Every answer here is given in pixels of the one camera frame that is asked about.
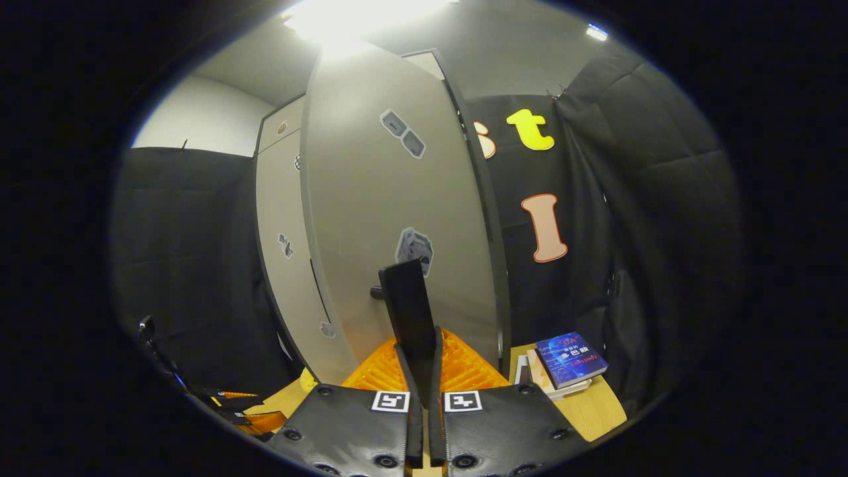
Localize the blue book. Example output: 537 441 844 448
535 331 609 390

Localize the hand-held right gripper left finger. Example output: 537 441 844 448
268 337 425 477

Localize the large ceiling light panel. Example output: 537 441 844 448
282 0 458 40

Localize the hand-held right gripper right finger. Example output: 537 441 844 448
427 325 590 477

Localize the black backdrop cloth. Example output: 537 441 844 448
464 53 743 415
109 146 299 398

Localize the white book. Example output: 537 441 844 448
527 349 594 400

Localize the grey shoe cabinet door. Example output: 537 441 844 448
255 147 358 386
299 43 511 385

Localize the grey double-door shoe cabinet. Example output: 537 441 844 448
254 48 512 386

